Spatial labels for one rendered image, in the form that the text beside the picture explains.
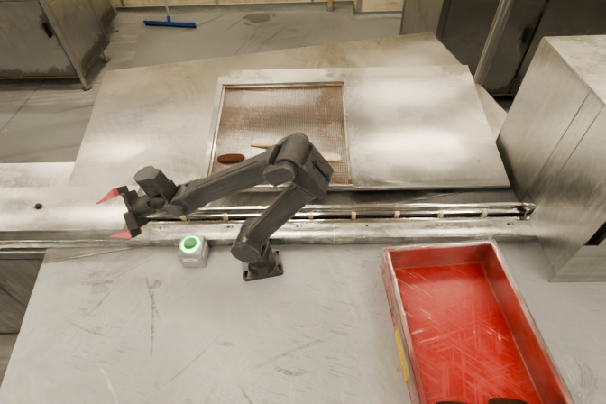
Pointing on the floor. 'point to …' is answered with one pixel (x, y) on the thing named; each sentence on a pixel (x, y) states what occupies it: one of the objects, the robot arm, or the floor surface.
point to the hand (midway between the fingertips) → (106, 218)
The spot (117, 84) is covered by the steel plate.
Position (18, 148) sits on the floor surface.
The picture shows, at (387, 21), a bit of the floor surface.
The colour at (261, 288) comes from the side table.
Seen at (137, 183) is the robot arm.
